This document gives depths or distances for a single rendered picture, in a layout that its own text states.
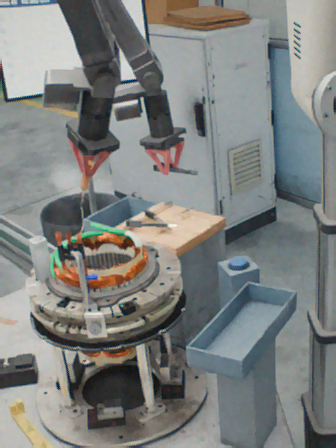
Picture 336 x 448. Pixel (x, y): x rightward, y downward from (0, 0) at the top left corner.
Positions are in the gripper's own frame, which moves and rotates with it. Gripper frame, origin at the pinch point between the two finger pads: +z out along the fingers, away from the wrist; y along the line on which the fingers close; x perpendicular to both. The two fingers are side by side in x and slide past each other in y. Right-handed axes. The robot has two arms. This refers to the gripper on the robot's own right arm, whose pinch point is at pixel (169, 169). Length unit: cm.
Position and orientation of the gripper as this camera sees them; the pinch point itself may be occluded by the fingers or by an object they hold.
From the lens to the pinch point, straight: 167.0
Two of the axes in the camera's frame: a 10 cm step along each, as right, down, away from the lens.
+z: 1.8, 8.8, 4.3
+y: -6.3, 4.4, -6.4
